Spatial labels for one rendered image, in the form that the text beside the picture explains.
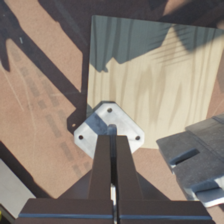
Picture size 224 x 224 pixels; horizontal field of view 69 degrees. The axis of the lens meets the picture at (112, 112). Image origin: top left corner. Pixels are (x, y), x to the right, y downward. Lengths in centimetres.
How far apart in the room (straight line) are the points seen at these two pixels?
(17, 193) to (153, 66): 44
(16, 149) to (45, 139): 9
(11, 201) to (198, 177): 40
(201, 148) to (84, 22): 35
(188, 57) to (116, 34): 17
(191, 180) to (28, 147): 42
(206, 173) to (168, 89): 25
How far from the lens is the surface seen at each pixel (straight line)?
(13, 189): 49
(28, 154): 53
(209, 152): 24
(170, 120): 44
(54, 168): 53
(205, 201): 21
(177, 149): 26
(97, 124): 41
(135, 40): 40
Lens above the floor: 41
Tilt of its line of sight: 75 degrees down
